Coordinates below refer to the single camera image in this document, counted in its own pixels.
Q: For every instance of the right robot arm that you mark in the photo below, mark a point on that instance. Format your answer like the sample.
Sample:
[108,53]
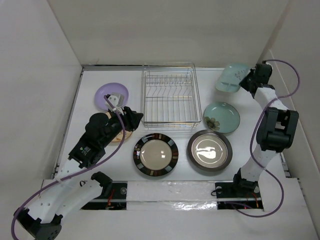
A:
[274,131]

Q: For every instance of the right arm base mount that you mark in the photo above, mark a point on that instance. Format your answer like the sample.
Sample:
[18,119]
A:
[228,198]

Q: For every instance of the teal rectangular plate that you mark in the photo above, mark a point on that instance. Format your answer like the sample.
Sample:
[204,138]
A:
[231,76]

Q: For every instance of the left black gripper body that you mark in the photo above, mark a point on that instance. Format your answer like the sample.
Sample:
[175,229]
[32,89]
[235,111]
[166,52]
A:
[128,124]

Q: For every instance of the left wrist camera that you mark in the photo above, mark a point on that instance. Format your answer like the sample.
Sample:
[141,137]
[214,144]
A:
[116,99]

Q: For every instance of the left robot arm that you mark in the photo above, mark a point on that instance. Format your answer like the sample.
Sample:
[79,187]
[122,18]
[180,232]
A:
[77,182]

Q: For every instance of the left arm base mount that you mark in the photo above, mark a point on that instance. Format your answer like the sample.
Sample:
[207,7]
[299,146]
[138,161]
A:
[114,200]

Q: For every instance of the black rimmed patterned plate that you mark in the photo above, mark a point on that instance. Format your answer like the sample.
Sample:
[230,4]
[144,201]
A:
[155,154]

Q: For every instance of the teal round flower plate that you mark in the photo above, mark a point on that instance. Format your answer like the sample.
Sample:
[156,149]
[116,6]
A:
[221,117]

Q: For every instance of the wire dish rack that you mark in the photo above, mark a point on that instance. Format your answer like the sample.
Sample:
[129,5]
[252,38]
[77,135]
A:
[170,97]

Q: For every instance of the purple plate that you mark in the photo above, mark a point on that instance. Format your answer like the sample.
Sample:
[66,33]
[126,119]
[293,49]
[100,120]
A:
[112,89]

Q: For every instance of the tan plate under arm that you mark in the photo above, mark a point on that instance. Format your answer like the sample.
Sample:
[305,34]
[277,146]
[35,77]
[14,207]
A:
[119,136]

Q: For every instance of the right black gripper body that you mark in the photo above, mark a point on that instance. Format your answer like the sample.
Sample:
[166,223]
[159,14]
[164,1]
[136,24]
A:
[248,79]

